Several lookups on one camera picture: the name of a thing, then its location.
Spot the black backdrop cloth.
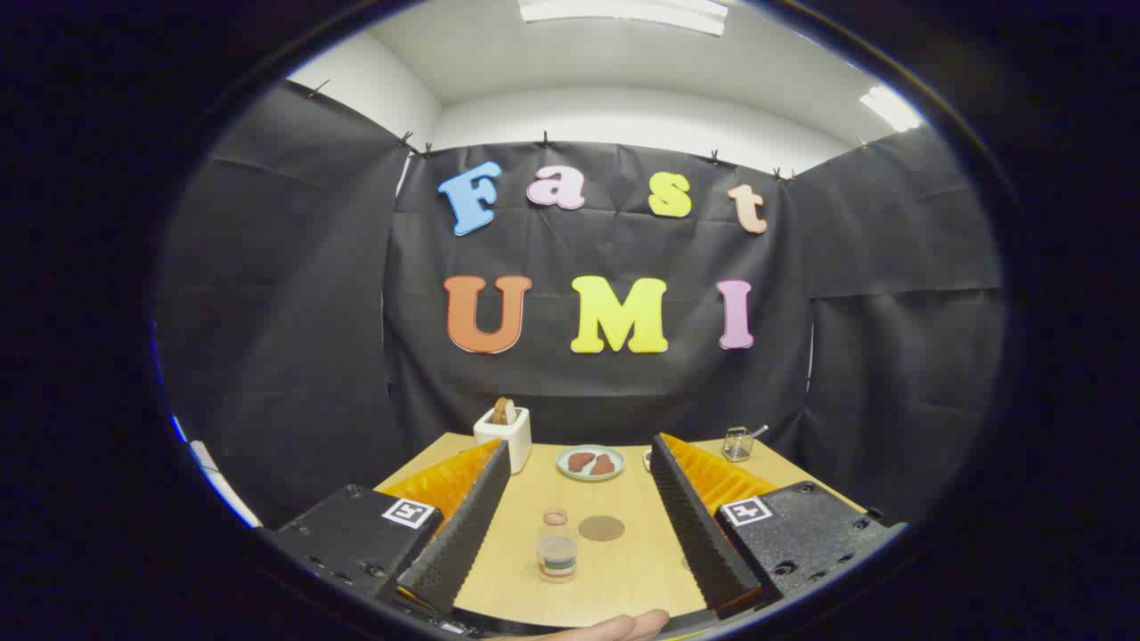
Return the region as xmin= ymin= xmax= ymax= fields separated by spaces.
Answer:
xmin=156 ymin=80 xmax=1007 ymax=535

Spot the pale green plate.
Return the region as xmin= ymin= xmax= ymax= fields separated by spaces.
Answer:
xmin=557 ymin=444 xmax=626 ymax=483

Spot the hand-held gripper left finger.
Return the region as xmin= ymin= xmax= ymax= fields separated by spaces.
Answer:
xmin=258 ymin=438 xmax=513 ymax=617

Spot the clear juice bottle red ring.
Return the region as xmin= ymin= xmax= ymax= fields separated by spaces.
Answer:
xmin=536 ymin=507 xmax=580 ymax=584

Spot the wooden table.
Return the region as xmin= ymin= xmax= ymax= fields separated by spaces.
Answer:
xmin=374 ymin=433 xmax=869 ymax=629

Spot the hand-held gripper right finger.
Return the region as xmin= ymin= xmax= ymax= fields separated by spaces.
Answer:
xmin=648 ymin=433 xmax=906 ymax=621

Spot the small ceiling light panel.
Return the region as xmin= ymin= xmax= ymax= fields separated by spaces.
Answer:
xmin=859 ymin=85 xmax=923 ymax=133

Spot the white toaster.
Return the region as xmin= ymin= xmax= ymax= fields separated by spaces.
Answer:
xmin=473 ymin=405 xmax=533 ymax=475

